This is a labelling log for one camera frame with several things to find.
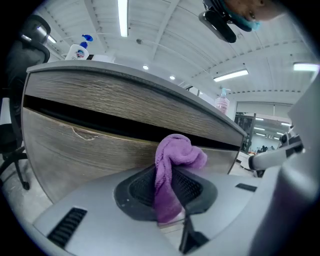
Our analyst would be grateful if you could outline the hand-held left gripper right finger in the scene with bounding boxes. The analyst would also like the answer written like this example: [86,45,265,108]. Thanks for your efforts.
[173,167,262,256]

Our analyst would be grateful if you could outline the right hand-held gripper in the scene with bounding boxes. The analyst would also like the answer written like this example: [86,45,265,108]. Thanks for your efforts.
[248,124,305,173]

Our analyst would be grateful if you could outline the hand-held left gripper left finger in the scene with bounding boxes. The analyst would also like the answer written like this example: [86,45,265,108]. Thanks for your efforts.
[32,166,187,256]

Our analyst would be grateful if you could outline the purple cloth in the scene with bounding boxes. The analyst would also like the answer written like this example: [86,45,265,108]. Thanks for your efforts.
[153,133,208,225]

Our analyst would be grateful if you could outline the dark wooden sink cabinet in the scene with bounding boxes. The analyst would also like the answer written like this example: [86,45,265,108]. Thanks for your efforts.
[21,59,248,205]

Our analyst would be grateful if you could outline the pink pump bottle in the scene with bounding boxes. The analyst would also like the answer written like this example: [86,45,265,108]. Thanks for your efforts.
[215,87,231,116]

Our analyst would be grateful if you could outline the long ceiling light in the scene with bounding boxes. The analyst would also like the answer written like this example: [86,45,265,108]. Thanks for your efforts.
[212,68,250,83]
[117,0,129,38]
[292,62,320,73]

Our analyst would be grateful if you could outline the teal head band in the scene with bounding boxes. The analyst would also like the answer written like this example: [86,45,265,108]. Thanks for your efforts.
[219,4,261,33]

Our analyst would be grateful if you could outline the person's head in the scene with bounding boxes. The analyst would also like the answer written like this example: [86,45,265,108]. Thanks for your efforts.
[224,0,280,26]

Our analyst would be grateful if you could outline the white pump bottle blue cap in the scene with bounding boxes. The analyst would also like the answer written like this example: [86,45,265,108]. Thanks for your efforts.
[64,34,94,61]

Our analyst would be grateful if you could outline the black office chair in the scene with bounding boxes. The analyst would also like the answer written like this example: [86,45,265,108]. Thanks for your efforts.
[0,14,52,191]

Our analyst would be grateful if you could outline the black head camera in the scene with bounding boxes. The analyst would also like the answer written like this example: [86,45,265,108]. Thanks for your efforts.
[198,4,238,44]

